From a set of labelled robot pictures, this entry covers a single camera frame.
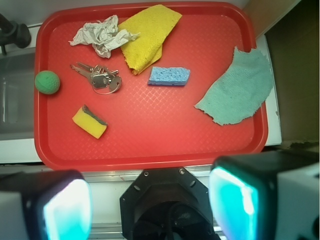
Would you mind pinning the green golf ball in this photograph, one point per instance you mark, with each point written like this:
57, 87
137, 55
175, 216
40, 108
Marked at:
47, 82

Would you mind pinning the blue sponge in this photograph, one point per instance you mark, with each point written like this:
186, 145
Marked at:
169, 76

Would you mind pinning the crumpled white paper towel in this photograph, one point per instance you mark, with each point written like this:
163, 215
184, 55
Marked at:
104, 36

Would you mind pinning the black clamp knob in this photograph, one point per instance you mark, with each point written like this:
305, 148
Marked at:
15, 33

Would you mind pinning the silver key bunch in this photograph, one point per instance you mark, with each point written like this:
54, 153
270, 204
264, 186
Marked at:
102, 80

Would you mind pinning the yellow sponge with green scrubber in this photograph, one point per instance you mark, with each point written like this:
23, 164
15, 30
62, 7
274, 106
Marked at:
89, 122

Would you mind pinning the teal woven cloth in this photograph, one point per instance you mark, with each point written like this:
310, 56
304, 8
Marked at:
240, 91

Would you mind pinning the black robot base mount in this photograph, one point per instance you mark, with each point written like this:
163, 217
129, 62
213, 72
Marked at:
167, 204

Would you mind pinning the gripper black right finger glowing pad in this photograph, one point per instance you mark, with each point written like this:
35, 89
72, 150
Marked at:
273, 195

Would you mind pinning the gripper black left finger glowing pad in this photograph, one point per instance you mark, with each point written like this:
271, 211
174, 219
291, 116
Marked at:
47, 205

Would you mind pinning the red plastic tray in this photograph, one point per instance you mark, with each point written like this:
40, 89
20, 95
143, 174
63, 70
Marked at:
148, 126

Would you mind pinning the yellow microfiber cloth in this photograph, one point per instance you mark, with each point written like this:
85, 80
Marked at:
153, 25

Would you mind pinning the brown cardboard box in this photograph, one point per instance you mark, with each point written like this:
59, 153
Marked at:
293, 44

